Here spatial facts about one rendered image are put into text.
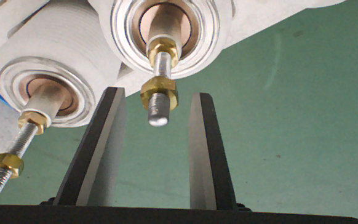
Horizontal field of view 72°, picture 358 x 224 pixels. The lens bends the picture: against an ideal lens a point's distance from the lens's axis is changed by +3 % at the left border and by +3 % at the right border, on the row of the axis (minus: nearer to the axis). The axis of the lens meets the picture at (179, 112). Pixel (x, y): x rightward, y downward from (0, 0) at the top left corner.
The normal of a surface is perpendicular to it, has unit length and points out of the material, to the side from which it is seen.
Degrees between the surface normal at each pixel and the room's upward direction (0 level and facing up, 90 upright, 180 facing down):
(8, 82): 4
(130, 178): 0
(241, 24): 0
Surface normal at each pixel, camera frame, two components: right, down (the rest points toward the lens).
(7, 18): 0.00, 0.69
